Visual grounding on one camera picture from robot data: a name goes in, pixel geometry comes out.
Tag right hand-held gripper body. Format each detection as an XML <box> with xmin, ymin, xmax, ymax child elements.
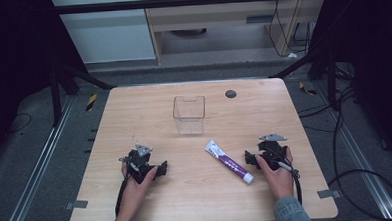
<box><xmin>256</xmin><ymin>132</ymin><xmax>290</xmax><ymax>172</ymax></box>

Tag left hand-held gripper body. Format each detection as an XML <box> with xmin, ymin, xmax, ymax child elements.
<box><xmin>126</xmin><ymin>142</ymin><xmax>161</xmax><ymax>185</ymax></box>

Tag white and purple toothpaste tube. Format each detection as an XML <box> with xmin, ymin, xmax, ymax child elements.
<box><xmin>203</xmin><ymin>137</ymin><xmax>255</xmax><ymax>187</ymax></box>

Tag clear plastic container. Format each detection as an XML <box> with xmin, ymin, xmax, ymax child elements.
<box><xmin>171</xmin><ymin>94</ymin><xmax>208</xmax><ymax>136</ymax></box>

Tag person's left hand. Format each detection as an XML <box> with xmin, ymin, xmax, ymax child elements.
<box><xmin>120</xmin><ymin>160</ymin><xmax>160</xmax><ymax>212</ymax></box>

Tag person's right hand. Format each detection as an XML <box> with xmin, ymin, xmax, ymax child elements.
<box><xmin>255</xmin><ymin>145</ymin><xmax>296</xmax><ymax>202</ymax></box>

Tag yellow and black tape strip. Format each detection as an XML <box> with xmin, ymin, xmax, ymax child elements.
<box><xmin>84</xmin><ymin>92</ymin><xmax>99</xmax><ymax>112</ymax></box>
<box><xmin>298</xmin><ymin>80</ymin><xmax>319</xmax><ymax>98</ymax></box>

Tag black metal stand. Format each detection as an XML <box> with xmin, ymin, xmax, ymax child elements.
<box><xmin>267</xmin><ymin>47</ymin><xmax>340</xmax><ymax>114</ymax></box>
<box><xmin>47</xmin><ymin>59</ymin><xmax>120</xmax><ymax>129</ymax></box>

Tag white cabinet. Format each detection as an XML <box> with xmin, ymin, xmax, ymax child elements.
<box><xmin>50</xmin><ymin>0</ymin><xmax>158</xmax><ymax>67</ymax></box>

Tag dark curtain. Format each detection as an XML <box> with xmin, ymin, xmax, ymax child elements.
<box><xmin>307</xmin><ymin>0</ymin><xmax>392</xmax><ymax>173</ymax></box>
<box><xmin>0</xmin><ymin>0</ymin><xmax>93</xmax><ymax>163</ymax></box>

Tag left hand-held gripper cable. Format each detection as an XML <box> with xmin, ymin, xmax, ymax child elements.
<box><xmin>112</xmin><ymin>155</ymin><xmax>143</xmax><ymax>218</ymax></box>

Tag hand-held gripper cable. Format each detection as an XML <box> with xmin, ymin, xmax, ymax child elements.
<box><xmin>276</xmin><ymin>159</ymin><xmax>304</xmax><ymax>207</ymax></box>
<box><xmin>112</xmin><ymin>155</ymin><xmax>143</xmax><ymax>218</ymax></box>

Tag right hand-held gripper cable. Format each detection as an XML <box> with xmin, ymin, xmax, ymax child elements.
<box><xmin>276</xmin><ymin>159</ymin><xmax>304</xmax><ymax>207</ymax></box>

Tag black floor cable loop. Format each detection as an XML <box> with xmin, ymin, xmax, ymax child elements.
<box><xmin>295</xmin><ymin>83</ymin><xmax>392</xmax><ymax>221</ymax></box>

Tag grey table bracket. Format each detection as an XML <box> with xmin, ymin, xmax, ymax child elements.
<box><xmin>316</xmin><ymin>188</ymin><xmax>342</xmax><ymax>200</ymax></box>
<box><xmin>64</xmin><ymin>199</ymin><xmax>89</xmax><ymax>211</ymax></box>

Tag aluminium floor rail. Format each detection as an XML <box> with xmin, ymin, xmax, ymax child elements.
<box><xmin>315</xmin><ymin>77</ymin><xmax>392</xmax><ymax>221</ymax></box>
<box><xmin>0</xmin><ymin>95</ymin><xmax>83</xmax><ymax>221</ymax></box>

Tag black hanging desk cables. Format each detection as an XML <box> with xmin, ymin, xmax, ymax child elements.
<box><xmin>266</xmin><ymin>0</ymin><xmax>313</xmax><ymax>59</ymax></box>

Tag thin black floor cable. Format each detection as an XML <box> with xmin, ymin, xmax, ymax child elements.
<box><xmin>4</xmin><ymin>112</ymin><xmax>34</xmax><ymax>136</ymax></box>

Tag black horizontal frame bar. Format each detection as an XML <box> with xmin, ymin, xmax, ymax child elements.
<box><xmin>53</xmin><ymin>0</ymin><xmax>329</xmax><ymax>16</ymax></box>

